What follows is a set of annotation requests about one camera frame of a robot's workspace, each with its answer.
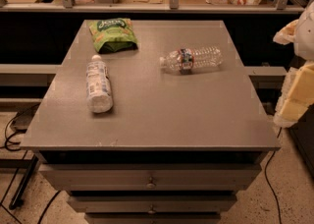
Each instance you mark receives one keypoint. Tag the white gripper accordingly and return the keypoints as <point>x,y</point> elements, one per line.
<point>306,34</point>

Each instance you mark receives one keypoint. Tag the clear plastic water bottle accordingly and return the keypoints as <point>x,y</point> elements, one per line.
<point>185,60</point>

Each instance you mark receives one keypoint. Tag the white labelled plastic bottle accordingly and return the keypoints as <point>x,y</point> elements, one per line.
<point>98,87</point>

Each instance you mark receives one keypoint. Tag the grey drawer cabinet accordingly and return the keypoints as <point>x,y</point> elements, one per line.
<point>201,135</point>

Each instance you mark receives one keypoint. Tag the green snack bag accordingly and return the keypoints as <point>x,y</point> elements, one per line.
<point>112,35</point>

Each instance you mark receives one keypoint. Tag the top drawer metal knob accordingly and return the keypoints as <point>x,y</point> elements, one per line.
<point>150,184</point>

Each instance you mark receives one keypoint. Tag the drawer metal knob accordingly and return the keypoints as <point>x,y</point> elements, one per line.
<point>150,184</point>
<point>151,210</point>

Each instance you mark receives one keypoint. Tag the black stand leg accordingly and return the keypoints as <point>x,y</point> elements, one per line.
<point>28,166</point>

